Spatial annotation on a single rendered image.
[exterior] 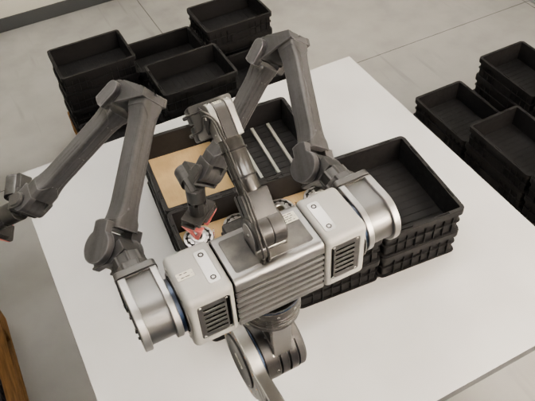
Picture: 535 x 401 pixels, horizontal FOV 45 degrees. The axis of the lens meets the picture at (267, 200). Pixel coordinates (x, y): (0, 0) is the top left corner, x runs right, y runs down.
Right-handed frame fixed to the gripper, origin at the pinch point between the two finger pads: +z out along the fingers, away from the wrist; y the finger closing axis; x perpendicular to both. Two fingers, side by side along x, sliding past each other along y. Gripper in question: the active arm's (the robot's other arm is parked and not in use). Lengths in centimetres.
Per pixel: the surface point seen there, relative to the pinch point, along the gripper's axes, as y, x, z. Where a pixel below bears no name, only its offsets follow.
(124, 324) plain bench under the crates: 24.1, -19.2, 30.8
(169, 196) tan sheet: -21.9, -26.3, 18.3
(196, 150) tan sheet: -47, -29, 18
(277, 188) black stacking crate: -35.1, 10.2, 12.0
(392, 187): -55, 46, 16
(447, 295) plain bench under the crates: -26, 75, 28
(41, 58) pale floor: -166, -224, 108
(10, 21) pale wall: -189, -266, 103
